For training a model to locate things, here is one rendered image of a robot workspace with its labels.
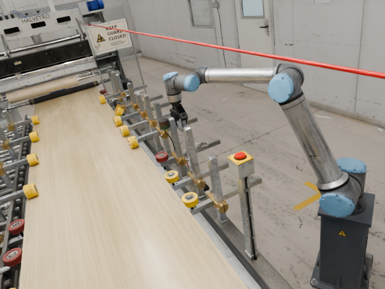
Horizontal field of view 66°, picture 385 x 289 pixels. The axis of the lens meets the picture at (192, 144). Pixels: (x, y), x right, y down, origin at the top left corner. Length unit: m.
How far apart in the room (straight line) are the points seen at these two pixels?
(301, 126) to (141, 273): 0.91
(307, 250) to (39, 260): 1.74
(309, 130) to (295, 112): 0.10
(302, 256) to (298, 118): 1.23
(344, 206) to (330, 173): 0.16
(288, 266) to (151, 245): 1.25
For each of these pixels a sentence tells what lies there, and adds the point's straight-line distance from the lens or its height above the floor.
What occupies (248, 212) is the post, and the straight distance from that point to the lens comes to 1.25.
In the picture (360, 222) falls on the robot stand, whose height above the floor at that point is 0.60.
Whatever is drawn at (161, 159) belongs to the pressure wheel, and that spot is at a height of 0.90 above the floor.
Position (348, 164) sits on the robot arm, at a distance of 1.71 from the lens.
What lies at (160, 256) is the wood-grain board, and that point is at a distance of 1.25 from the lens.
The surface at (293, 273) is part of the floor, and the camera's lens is 2.28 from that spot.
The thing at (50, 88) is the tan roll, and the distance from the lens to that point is 3.95.
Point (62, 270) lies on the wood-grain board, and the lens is 1.39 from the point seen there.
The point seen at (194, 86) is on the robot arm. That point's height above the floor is 1.31.
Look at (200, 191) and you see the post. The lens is 1.74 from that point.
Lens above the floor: 1.80
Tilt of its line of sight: 28 degrees down
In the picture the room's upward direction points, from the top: 12 degrees counter-clockwise
